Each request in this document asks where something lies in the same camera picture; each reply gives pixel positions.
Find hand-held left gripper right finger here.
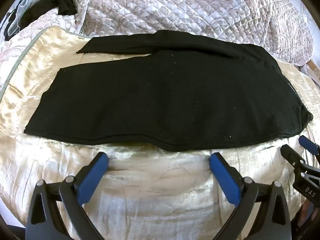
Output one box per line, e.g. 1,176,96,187
209,152,293,240

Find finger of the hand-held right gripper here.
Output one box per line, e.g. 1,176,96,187
299,135,320,161
280,144,310,174

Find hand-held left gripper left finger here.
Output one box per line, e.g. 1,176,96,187
25,152,109,240

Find black pants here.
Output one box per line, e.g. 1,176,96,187
24,29,314,153

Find cream satin blanket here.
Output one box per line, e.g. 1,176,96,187
0,26,320,240

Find dark clothing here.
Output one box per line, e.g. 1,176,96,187
17,0,77,29

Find floral quilted bedspread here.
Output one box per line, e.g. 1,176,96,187
0,0,317,80

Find light blue cloth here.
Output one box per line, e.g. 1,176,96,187
6,0,54,39

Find wooden bed frame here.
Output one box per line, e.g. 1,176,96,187
306,59,320,80

